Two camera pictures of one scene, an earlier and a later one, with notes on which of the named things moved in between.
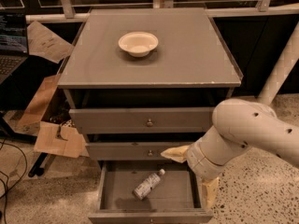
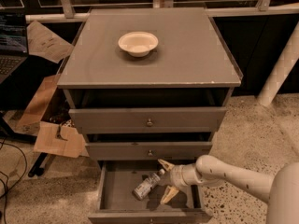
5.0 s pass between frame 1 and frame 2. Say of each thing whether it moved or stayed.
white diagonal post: stayed
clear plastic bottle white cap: stayed
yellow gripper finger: moved
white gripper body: moved
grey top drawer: stayed
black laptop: stayed
